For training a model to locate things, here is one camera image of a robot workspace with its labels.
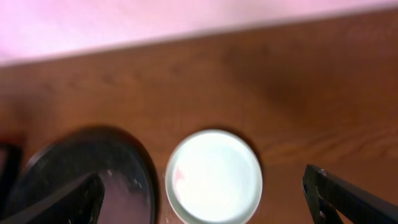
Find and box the light green plate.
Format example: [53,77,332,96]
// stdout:
[164,129,263,224]

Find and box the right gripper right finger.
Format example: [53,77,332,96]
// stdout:
[302,164,397,224]

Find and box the round black tray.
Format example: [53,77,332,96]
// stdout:
[1,126,159,224]

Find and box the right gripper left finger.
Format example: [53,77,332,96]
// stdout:
[1,174,105,224]

